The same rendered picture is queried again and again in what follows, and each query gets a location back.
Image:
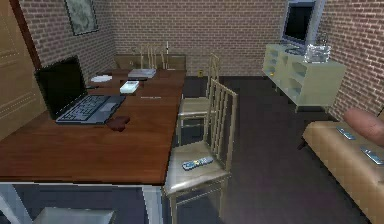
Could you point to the framed grey wall picture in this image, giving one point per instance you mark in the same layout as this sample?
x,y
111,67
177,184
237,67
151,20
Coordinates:
x,y
81,16

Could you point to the grey closed book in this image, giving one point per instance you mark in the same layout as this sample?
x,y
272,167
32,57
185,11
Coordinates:
x,y
142,73

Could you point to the clear glass container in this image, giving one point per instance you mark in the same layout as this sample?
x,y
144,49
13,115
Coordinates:
x,y
316,53

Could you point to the tan wooden room door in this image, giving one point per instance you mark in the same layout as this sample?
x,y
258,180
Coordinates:
x,y
15,70

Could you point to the black open laptop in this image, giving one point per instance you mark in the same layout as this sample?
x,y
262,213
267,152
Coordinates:
x,y
71,100

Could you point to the small yellow box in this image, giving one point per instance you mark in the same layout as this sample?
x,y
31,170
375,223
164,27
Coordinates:
x,y
200,73

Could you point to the white box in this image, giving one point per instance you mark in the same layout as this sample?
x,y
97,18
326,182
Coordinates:
x,y
129,87

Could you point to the tan sofa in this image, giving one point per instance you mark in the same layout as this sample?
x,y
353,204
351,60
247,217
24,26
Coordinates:
x,y
350,160

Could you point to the dark red lumpy object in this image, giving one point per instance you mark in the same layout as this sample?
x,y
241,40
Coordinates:
x,y
117,123

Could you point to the pink round cushion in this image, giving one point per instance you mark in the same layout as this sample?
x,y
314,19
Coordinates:
x,y
365,125

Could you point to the blue grey remote control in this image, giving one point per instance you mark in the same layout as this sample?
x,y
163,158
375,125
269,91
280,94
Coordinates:
x,y
197,163

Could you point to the brown wooden dining table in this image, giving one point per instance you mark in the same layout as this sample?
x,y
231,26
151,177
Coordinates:
x,y
100,146

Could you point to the beige slatted dining chair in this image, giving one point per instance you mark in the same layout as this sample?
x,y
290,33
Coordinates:
x,y
151,56
196,106
200,166

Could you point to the grey television set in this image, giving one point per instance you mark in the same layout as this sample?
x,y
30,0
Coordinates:
x,y
297,23

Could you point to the white plate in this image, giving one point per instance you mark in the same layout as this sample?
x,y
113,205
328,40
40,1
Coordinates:
x,y
101,78

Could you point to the pale green shelf cabinet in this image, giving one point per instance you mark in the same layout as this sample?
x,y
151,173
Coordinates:
x,y
305,78

